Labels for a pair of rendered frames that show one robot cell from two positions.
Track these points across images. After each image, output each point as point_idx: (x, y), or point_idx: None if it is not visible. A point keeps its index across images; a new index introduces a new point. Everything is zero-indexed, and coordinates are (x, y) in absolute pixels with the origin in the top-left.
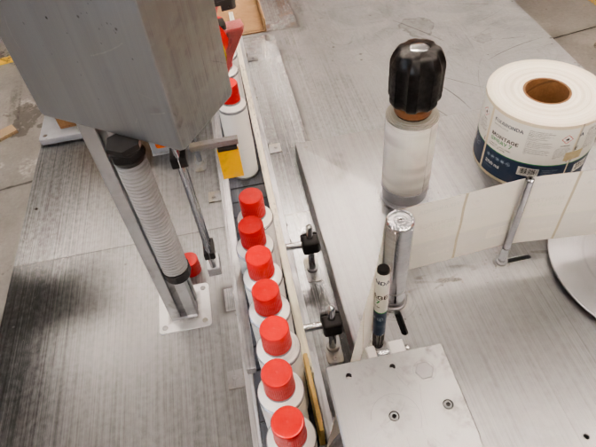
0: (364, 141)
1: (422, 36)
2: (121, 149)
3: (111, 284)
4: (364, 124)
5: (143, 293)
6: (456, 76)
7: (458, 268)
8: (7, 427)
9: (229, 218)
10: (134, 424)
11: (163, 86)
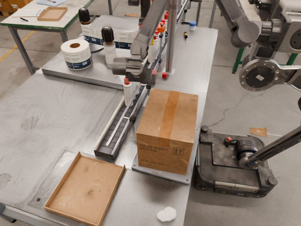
0: (106, 78)
1: (36, 116)
2: None
3: (182, 80)
4: (96, 92)
5: (176, 76)
6: (53, 95)
7: (118, 52)
8: (205, 67)
9: (153, 58)
10: (183, 60)
11: None
